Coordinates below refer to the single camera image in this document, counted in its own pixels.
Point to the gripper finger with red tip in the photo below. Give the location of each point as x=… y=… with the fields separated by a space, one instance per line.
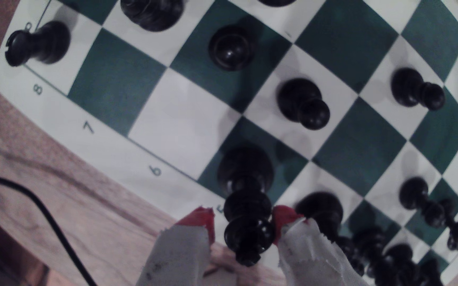
x=312 y=262
x=177 y=258

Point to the black chess queen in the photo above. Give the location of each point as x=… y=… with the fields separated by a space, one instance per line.
x=247 y=198

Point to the black chess pawn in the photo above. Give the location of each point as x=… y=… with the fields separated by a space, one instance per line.
x=301 y=101
x=412 y=88
x=414 y=192
x=232 y=48

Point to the green and white chess mat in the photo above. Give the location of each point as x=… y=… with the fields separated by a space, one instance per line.
x=181 y=119

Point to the black chess rook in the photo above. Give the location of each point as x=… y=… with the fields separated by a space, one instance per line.
x=42 y=43

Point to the black chess bishop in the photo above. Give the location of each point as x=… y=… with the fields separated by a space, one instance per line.
x=277 y=2

